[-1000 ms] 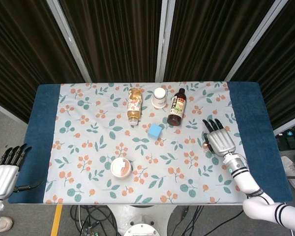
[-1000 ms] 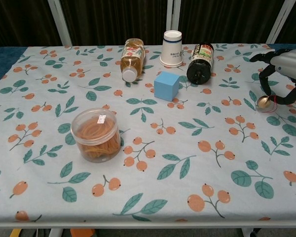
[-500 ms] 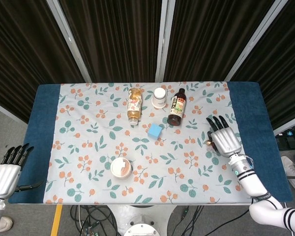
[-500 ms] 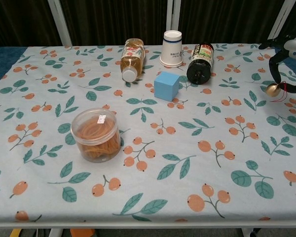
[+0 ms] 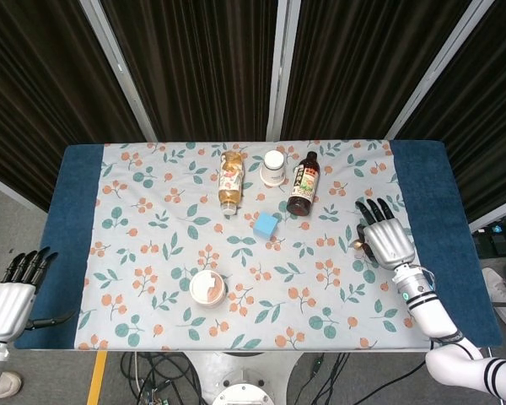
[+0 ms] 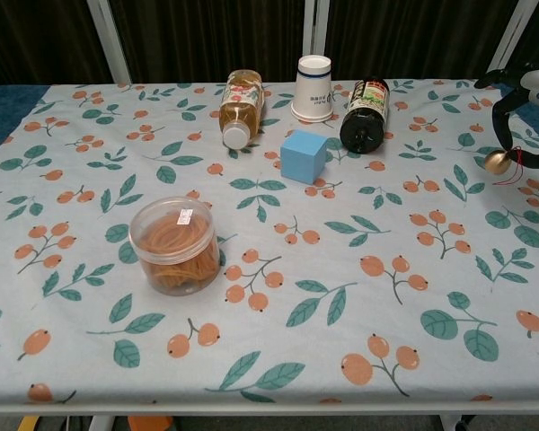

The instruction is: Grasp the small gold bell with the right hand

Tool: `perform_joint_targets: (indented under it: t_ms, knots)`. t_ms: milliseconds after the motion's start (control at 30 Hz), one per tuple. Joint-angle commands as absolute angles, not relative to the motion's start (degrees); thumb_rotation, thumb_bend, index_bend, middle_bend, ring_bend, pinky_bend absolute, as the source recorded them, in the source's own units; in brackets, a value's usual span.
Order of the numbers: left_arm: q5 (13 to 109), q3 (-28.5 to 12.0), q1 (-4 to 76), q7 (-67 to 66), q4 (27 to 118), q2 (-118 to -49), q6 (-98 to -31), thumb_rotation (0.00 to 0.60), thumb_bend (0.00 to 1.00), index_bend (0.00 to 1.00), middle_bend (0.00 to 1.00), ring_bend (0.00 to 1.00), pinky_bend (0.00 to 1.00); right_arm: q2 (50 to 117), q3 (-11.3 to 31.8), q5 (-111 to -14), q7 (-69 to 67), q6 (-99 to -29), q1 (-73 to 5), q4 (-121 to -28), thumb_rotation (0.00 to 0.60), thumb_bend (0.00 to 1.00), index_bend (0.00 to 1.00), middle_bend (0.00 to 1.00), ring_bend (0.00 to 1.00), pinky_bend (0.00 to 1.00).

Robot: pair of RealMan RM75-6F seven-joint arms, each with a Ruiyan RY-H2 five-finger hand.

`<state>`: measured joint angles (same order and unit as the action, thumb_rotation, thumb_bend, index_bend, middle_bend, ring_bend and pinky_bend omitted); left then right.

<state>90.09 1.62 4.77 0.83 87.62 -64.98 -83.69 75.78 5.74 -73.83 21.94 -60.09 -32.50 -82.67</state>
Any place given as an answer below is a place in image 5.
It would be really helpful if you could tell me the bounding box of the dark blue table cover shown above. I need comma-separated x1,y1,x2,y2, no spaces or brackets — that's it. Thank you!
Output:
14,140,503,351

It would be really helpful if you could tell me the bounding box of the light blue foam cube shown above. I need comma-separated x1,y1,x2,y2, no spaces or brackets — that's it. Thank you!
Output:
252,211,280,241

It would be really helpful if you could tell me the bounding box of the amber tea plastic bottle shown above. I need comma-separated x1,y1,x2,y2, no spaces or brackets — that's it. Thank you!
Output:
218,150,247,218

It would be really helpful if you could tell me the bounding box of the left silver-black robot hand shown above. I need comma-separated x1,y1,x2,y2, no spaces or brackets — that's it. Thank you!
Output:
0,247,79,342

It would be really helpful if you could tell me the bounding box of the black pleated curtain panel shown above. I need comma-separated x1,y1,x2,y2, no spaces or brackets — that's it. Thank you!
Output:
397,0,506,225
0,0,149,213
102,0,280,143
279,0,476,141

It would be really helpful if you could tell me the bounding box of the dark brown labelled bottle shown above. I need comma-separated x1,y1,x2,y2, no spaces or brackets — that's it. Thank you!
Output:
286,150,322,218

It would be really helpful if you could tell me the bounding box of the white frame pole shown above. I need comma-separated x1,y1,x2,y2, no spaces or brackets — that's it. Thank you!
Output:
386,0,488,141
264,0,299,141
78,0,159,143

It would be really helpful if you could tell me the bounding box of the white shoe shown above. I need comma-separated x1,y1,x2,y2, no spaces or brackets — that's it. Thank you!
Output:
0,370,23,400
482,267,506,305

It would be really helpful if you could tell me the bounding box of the black floor cable bundle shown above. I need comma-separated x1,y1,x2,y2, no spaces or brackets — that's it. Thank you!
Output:
118,351,196,405
302,349,366,405

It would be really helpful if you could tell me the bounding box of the floral orange-berry tablecloth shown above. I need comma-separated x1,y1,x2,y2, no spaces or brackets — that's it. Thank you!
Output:
73,141,432,351

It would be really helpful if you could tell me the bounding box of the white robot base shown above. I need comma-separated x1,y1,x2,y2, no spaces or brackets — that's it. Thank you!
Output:
188,349,305,405

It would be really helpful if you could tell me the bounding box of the black floor electronics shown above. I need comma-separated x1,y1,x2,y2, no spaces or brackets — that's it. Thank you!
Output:
471,209,506,259

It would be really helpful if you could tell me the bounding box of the right silver-black robot hand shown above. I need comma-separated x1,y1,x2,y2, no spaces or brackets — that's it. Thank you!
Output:
354,197,417,271

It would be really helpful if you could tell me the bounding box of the white paper cup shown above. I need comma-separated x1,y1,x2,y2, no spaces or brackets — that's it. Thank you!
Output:
258,149,288,188

